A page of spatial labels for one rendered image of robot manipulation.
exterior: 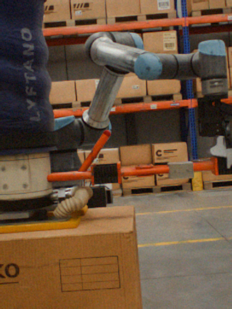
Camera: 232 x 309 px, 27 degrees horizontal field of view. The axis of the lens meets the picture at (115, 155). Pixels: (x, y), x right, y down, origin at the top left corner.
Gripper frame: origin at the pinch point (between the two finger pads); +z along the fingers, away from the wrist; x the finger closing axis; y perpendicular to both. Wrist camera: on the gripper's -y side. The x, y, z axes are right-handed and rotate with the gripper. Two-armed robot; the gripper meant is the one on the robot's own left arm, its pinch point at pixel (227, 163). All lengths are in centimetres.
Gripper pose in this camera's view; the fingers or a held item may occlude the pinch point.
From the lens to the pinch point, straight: 145.5
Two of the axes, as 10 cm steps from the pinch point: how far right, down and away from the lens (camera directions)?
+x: -0.5, 0.6, -10.0
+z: 0.9, 9.9, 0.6
